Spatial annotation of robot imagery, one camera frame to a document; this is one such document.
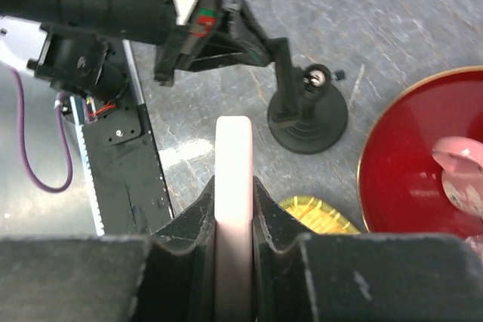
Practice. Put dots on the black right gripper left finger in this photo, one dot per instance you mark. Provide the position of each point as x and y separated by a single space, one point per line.
168 276

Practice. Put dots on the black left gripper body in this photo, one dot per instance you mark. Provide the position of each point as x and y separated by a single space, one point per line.
184 43

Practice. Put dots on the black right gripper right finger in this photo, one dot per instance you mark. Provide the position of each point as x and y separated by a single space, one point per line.
304 276

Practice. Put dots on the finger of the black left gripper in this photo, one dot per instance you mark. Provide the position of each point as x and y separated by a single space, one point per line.
214 58
249 31

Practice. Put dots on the pink-cased smartphone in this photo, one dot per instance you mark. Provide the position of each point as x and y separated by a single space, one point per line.
233 212

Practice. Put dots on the black phone stand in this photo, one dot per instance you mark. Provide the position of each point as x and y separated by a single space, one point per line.
307 114

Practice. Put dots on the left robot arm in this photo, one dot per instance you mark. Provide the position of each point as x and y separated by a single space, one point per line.
81 54

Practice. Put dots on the woven bamboo mat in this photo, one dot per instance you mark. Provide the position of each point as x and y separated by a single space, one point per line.
318 216

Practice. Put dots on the round red tray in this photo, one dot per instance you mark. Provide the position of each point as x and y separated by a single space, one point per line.
398 181

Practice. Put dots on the clear glass tumbler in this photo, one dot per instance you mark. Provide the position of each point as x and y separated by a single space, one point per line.
476 243

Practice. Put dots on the pink floral mug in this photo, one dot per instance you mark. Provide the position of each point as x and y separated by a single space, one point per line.
460 159

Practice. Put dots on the grey slotted cable duct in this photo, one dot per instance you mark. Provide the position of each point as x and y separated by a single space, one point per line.
79 120

